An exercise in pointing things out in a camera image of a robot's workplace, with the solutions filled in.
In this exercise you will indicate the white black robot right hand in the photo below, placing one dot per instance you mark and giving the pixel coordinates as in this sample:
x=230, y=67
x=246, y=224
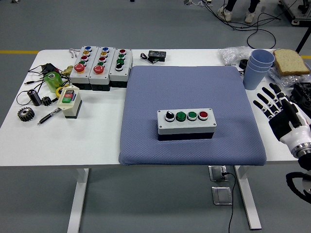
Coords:
x=284, y=123

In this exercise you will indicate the grey four-button control box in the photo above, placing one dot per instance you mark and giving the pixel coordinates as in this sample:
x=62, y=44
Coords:
x=182, y=127
x=119, y=76

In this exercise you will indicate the grey five-button control box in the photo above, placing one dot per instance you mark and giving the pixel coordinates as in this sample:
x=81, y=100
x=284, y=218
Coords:
x=80, y=77
x=99, y=80

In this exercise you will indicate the black mechanical device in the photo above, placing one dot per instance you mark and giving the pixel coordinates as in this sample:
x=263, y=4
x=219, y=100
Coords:
x=303, y=93

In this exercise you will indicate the clear plastic bag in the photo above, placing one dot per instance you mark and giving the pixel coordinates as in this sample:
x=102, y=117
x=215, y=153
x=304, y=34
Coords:
x=289, y=78

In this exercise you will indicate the blue plastic cup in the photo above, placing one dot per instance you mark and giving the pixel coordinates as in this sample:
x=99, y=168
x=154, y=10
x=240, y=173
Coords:
x=262, y=57
x=251, y=78
x=252, y=66

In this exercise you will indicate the bread slice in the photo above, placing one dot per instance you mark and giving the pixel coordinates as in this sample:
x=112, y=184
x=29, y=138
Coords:
x=290, y=61

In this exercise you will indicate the black round part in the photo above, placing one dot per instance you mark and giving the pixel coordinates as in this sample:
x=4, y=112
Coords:
x=243, y=64

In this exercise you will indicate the white table leg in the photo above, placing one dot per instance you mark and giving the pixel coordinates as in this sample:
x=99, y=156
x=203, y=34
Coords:
x=247, y=194
x=79, y=194

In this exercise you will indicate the metal floor outlet box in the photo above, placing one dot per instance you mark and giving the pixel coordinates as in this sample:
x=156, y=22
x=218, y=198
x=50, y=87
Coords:
x=221, y=195
x=216, y=173

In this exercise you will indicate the clear bubble wrap bag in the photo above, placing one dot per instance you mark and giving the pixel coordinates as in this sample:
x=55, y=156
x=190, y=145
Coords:
x=230, y=54

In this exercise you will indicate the blue-grey cushion mat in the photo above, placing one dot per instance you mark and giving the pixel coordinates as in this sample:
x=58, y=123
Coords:
x=170, y=85

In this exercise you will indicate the person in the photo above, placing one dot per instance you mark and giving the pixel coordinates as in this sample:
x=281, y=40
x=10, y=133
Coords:
x=224, y=13

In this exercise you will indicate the black digital meter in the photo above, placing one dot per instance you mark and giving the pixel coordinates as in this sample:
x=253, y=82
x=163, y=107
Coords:
x=157, y=54

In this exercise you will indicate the brass fitting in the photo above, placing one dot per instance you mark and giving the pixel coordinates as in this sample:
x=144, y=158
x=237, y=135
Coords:
x=66, y=71

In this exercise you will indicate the yellow tape roll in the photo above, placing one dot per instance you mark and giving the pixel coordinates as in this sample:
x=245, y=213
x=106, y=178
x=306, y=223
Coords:
x=58, y=91

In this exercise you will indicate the green plastic cylinder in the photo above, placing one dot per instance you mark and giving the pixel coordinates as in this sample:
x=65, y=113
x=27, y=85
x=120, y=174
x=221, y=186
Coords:
x=53, y=83

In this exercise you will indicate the black pen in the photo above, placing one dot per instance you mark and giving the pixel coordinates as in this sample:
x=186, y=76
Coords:
x=47, y=117

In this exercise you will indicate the small black gear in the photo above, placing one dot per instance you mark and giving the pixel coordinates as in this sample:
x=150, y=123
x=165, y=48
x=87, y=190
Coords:
x=46, y=101

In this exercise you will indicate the black power adapter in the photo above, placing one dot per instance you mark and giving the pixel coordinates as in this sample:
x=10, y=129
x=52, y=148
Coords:
x=49, y=67

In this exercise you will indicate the black cylindrical capacitor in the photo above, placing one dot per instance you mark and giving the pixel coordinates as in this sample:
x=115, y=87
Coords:
x=35, y=98

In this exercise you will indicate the large black gear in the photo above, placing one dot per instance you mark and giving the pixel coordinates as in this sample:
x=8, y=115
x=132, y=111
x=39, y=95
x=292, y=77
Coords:
x=25, y=114

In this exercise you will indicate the aluminium frame cart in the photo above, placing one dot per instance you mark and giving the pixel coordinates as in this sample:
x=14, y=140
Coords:
x=295, y=14

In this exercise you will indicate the cream switch box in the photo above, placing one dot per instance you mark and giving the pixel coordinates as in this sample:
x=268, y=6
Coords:
x=70, y=111

